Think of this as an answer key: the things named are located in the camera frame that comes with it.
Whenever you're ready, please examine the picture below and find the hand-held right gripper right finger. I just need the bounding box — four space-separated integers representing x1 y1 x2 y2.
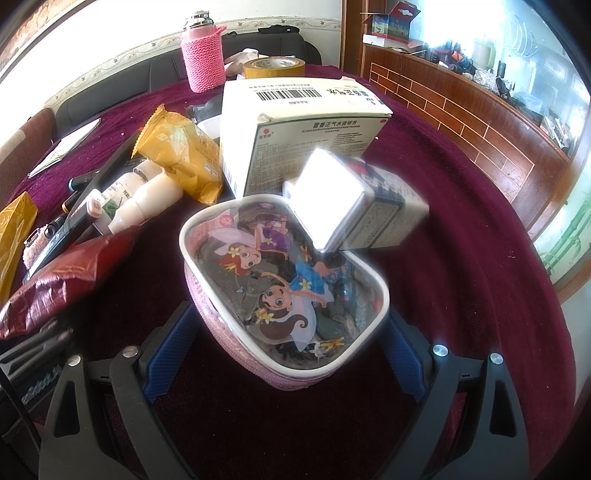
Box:
379 309 532 480

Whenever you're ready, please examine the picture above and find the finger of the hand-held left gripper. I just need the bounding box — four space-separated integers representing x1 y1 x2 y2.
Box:
0 318 77 370

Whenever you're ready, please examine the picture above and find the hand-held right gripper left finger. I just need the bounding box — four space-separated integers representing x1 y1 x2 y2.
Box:
39 302 204 480

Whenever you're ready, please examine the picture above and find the cartoon print pink pencil case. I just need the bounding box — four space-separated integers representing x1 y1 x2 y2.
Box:
179 194 391 393

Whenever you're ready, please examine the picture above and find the yellow cracker packet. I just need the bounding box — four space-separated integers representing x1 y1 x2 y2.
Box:
134 105 225 206

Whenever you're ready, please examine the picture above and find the dark red snack packet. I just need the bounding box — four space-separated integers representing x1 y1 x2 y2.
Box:
0 226 141 341

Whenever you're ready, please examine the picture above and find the black marker orange cap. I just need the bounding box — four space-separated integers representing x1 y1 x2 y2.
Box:
25 226 112 282

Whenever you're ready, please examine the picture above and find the pink fuzzy metal badge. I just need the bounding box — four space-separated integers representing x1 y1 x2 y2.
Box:
23 226 49 268

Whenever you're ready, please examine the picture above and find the purple velvet tablecloth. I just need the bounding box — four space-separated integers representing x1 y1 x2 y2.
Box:
0 62 575 480

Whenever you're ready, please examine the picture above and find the black marker blue cap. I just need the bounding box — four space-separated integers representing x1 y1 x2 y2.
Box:
44 210 93 241

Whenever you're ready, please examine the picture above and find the white bottle orange cap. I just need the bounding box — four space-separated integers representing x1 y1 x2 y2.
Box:
107 173 184 234

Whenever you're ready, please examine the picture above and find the small dark blue medicine box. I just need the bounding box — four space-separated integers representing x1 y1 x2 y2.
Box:
281 148 430 254

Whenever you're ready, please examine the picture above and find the white bottle grey label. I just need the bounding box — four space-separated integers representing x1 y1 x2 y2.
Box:
99 159 164 217

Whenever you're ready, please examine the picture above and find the white folded paper tissue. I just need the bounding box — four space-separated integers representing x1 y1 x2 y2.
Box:
28 117 101 178

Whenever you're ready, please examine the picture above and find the brown fabric armchair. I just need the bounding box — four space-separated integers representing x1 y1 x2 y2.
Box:
0 107 57 195

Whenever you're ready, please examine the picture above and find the white hexagonal plastic item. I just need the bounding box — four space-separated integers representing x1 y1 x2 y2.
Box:
196 117 222 139

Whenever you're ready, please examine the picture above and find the wooden brick pattern counter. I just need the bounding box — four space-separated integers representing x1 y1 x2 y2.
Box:
360 41 573 232

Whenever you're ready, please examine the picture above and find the large white green medicine box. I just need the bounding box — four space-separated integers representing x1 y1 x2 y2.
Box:
219 78 394 199

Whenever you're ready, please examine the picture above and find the black leather sofa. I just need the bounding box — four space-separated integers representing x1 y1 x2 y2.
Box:
55 34 322 139

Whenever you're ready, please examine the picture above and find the pile of small clutter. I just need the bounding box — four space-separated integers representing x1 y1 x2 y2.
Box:
416 28 578 148

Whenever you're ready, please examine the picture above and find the brown packing tape roll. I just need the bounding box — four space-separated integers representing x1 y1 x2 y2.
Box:
243 58 305 84

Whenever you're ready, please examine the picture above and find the pink knitted sleeve bottle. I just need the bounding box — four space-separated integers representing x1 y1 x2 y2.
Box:
180 10 227 93

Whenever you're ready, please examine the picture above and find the white crumpled plastic bag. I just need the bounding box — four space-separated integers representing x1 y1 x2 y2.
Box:
224 48 259 77

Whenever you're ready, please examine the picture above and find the red gift box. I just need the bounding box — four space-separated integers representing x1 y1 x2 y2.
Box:
360 1 423 44

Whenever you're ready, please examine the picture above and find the bright window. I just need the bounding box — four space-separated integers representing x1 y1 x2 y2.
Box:
416 0 591 158

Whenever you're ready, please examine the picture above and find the wooden door frame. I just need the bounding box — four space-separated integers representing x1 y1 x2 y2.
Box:
339 0 370 77

